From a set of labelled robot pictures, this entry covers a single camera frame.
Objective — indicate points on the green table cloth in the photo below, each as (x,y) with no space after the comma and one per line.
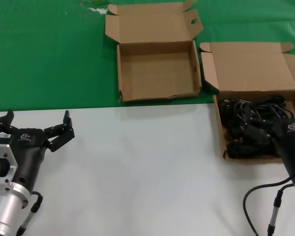
(39,61)

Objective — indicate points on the silver left wrist bracket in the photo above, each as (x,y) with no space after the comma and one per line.
(11,157)

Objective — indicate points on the empty open cardboard box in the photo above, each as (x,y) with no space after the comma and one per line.
(157,71)

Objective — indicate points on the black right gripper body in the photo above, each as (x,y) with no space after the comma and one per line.
(292,147)

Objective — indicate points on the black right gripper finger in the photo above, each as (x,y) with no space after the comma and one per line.
(258,132)

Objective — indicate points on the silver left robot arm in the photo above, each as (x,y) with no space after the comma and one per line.
(5,209)

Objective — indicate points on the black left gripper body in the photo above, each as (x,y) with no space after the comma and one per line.
(29,152)

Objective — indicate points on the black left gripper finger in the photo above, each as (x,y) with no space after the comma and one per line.
(61,135)
(3,121)

